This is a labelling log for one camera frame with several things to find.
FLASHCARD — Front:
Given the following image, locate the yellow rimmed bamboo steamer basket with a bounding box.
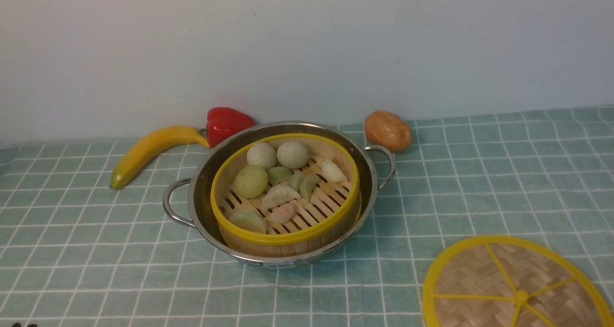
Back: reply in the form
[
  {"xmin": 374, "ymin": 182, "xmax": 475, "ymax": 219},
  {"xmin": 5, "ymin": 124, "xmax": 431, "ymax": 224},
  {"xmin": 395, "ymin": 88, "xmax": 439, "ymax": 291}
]
[{"xmin": 209, "ymin": 133, "xmax": 361, "ymax": 257}]

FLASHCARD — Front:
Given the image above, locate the yellow rimmed woven steamer lid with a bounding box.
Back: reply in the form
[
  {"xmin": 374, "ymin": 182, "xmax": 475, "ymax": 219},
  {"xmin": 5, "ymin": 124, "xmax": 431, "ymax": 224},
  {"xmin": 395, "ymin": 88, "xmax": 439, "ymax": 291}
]
[{"xmin": 422, "ymin": 235, "xmax": 614, "ymax": 327}]

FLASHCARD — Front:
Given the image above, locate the white round bun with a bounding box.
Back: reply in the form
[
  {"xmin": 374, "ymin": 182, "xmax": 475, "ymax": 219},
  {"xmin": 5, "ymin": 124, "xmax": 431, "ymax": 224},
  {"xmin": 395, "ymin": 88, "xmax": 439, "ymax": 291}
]
[
  {"xmin": 246, "ymin": 142, "xmax": 278, "ymax": 170},
  {"xmin": 276, "ymin": 141, "xmax": 310, "ymax": 170}
]

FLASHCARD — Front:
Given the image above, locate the white pleated dumpling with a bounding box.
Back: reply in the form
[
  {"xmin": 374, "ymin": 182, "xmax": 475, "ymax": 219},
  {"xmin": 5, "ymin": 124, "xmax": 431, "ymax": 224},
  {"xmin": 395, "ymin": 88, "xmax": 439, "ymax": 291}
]
[{"xmin": 320, "ymin": 159, "xmax": 347, "ymax": 183}]

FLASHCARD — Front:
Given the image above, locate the pale green dumpling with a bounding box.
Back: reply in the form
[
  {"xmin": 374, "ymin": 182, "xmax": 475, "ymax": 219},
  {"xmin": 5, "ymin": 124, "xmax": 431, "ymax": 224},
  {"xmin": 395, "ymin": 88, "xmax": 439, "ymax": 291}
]
[{"xmin": 267, "ymin": 167, "xmax": 294, "ymax": 187}]

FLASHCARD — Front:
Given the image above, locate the white crescent dumpling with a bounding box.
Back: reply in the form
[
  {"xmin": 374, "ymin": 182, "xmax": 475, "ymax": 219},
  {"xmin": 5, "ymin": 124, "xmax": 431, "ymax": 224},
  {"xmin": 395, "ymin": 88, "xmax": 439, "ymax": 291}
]
[{"xmin": 262, "ymin": 185, "xmax": 301, "ymax": 210}]

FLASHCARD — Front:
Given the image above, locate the pale green round bun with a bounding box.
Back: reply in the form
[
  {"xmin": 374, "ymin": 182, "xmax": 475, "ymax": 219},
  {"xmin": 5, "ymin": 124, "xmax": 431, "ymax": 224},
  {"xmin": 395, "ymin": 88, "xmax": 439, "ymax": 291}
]
[{"xmin": 233, "ymin": 165, "xmax": 268, "ymax": 199}]

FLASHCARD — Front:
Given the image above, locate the pink dumpling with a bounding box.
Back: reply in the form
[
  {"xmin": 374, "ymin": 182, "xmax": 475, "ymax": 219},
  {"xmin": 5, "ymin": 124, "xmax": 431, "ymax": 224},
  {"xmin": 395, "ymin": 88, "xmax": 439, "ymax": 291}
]
[{"xmin": 265, "ymin": 203, "xmax": 296, "ymax": 224}]

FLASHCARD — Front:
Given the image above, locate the brown potato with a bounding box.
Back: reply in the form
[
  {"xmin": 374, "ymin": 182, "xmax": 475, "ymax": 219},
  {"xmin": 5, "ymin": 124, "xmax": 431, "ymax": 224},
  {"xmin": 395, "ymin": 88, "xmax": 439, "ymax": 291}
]
[{"xmin": 364, "ymin": 109, "xmax": 413, "ymax": 153}]

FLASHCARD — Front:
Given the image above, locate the red bell pepper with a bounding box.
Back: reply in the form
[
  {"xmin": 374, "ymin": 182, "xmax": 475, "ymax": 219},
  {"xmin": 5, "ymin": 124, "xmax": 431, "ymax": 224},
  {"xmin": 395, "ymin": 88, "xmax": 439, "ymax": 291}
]
[{"xmin": 200, "ymin": 107, "xmax": 255, "ymax": 149}]

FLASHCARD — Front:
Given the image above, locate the yellow banana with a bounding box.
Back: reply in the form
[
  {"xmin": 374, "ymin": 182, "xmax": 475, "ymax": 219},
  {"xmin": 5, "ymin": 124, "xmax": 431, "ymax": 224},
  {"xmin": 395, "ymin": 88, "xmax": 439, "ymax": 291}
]
[{"xmin": 109, "ymin": 126, "xmax": 213, "ymax": 191}]

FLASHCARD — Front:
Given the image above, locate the green checkered tablecloth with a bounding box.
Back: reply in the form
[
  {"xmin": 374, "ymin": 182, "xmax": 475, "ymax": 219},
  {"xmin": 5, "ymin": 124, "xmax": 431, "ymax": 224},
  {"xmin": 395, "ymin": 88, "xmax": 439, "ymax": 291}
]
[{"xmin": 0, "ymin": 108, "xmax": 613, "ymax": 327}]

